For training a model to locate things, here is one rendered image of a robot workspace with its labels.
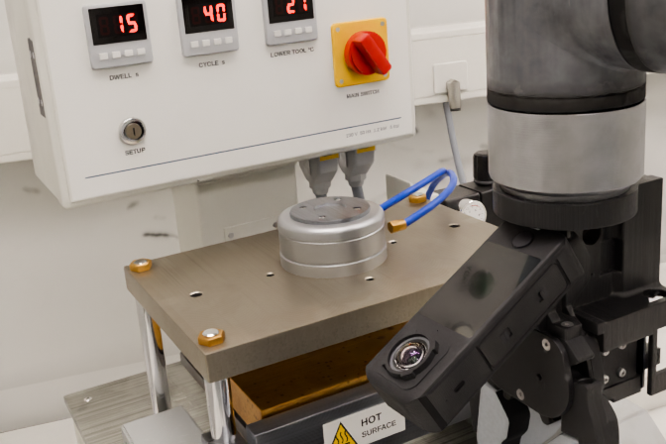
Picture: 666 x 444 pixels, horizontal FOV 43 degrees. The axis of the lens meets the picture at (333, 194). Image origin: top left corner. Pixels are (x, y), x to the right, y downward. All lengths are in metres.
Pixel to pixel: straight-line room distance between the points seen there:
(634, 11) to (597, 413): 0.19
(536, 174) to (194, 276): 0.30
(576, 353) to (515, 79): 0.13
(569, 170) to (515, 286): 0.06
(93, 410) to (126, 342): 0.37
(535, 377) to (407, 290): 0.14
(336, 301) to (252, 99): 0.23
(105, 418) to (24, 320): 0.38
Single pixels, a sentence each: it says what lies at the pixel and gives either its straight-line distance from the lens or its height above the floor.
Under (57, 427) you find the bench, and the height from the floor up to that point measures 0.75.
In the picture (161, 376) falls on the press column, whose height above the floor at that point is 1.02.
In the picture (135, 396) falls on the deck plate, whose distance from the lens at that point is 0.87.
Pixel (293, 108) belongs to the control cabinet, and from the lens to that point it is 0.74.
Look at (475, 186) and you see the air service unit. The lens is 0.87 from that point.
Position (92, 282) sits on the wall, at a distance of 1.18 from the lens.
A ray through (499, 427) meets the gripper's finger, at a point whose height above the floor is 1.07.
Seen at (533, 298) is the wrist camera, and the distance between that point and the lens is 0.42.
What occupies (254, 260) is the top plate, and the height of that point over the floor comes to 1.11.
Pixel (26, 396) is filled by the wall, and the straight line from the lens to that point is 1.25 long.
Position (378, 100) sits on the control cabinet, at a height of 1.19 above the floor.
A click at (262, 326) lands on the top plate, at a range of 0.54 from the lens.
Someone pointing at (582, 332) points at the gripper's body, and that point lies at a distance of 0.45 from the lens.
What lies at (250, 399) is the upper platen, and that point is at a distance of 0.57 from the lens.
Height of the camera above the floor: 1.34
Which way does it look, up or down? 17 degrees down
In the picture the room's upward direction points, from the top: 5 degrees counter-clockwise
